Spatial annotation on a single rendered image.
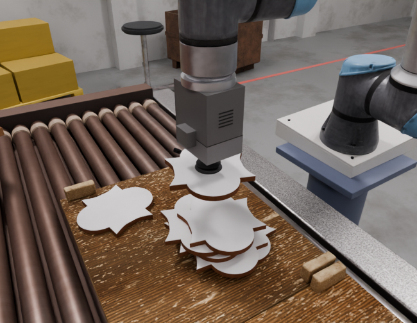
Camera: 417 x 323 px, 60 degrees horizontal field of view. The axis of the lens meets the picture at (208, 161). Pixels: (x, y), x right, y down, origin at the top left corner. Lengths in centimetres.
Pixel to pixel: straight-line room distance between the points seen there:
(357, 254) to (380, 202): 178
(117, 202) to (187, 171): 22
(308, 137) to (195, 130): 58
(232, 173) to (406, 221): 190
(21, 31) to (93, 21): 105
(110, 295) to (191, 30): 39
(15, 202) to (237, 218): 47
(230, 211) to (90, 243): 25
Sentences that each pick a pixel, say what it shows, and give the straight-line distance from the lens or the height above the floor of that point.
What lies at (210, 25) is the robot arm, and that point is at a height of 130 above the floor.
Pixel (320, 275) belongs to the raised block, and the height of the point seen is 96.
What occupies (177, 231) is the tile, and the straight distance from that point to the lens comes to 60.
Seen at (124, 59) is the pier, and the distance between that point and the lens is 468.
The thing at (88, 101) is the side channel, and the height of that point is 95.
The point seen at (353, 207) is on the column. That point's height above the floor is 74.
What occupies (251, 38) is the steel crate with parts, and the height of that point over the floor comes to 40.
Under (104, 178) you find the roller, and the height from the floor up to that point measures 92.
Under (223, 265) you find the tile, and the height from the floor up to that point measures 96.
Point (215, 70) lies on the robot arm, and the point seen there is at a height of 124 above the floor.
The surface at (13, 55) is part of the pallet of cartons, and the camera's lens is 390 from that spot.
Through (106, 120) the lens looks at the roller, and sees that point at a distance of 114.
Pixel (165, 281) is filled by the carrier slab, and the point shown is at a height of 94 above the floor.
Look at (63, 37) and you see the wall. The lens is 460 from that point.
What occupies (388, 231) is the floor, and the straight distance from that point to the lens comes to 227.
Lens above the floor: 138
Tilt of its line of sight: 32 degrees down
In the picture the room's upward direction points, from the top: straight up
